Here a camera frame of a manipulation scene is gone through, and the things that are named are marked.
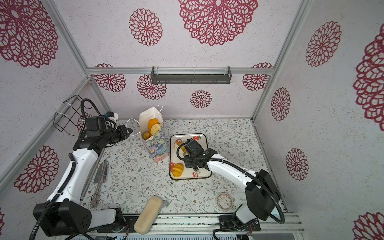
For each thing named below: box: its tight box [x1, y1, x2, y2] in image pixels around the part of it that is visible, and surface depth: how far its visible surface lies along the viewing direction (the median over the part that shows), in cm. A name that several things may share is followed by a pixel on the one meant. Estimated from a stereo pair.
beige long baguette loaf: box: [134, 196, 163, 235], surface depth 75 cm
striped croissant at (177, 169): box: [172, 162, 184, 178], surface depth 91 cm
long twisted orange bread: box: [147, 118, 160, 135], surface depth 99 cm
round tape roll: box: [216, 192, 233, 212], surface depth 83 cm
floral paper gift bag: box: [139, 103, 169, 163], surface depth 89 cm
